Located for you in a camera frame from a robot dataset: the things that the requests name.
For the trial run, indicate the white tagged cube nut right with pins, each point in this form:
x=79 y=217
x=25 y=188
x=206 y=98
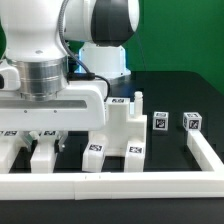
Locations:
x=192 y=121

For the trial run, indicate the white U-shaped obstacle fence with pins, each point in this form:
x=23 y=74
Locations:
x=207 y=182

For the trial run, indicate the white chair seat part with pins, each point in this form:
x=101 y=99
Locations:
x=125 y=128

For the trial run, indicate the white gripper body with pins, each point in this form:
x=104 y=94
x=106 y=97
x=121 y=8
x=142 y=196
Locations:
x=78 y=107

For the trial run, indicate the white tagged cube nut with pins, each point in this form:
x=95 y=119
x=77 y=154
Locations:
x=160 y=120
x=192 y=121

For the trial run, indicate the white chair back frame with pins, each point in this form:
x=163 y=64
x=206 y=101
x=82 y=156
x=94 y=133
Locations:
x=43 y=152

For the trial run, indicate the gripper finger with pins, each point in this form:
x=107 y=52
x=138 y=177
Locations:
x=28 y=137
x=62 y=138

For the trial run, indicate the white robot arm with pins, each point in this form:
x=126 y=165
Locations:
x=35 y=94

